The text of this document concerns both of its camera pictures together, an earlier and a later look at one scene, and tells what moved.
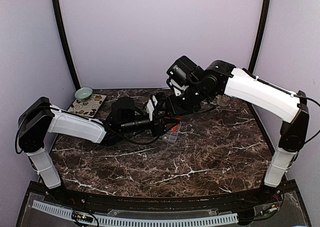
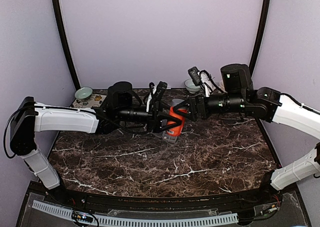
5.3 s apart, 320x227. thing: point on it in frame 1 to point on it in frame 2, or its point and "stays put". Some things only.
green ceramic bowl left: (83, 94) stays put
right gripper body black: (188, 104) to (202, 100)
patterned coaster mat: (89, 108) stays put
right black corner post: (260, 32) stays put
